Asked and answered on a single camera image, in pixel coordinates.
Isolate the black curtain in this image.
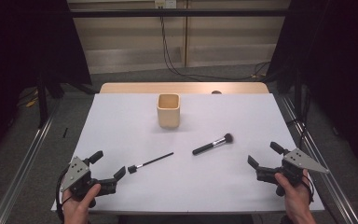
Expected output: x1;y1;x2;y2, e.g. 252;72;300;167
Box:
265;0;358;178
0;0;92;166

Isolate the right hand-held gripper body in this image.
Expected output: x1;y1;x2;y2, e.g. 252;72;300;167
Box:
255;147;330;197

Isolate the black wall cable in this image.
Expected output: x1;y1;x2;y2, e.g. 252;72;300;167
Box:
158;15;271;82

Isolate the black metal stand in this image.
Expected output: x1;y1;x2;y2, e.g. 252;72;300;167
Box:
36;71;49;129
293;69;304;122

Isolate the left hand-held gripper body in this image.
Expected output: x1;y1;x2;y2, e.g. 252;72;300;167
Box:
60;156;118;198

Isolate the black horizontal bar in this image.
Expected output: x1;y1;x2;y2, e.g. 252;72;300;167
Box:
69;8;290;18

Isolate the beige square cup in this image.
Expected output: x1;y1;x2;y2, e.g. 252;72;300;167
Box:
157;93;181;129

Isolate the slim black makeup brush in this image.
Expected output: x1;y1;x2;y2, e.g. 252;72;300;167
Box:
127;151;175;175

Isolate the hand-held gripper cable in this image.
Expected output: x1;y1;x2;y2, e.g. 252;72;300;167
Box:
55;166;71;223
302;175;315;204

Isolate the left hand-held gripper cable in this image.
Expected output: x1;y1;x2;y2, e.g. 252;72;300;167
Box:
55;166;71;223

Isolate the yellow floor cable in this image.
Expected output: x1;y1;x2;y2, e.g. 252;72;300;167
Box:
25;90;40;108

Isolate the aluminium rail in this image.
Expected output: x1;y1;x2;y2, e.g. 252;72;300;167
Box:
0;99;62;224
281;94;358;224

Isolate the white table sheet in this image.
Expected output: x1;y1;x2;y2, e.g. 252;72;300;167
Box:
50;92;325;215

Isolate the person's right hand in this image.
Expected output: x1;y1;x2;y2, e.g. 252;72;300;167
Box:
274;169;316;224

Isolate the wooden table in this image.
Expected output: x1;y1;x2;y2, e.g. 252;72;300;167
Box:
99;81;270;95

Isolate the thick black makeup brush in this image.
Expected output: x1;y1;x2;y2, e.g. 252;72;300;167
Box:
191;133;234;156

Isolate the black floor cable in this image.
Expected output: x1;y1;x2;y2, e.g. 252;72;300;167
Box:
287;90;311;150

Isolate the right hand-held gripper cable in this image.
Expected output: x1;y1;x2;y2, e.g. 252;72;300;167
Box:
302;175;315;204

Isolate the white wall socket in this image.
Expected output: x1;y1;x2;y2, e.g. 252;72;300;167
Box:
154;0;177;9

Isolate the person's left hand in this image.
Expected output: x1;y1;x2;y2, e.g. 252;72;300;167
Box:
62;184;102;224

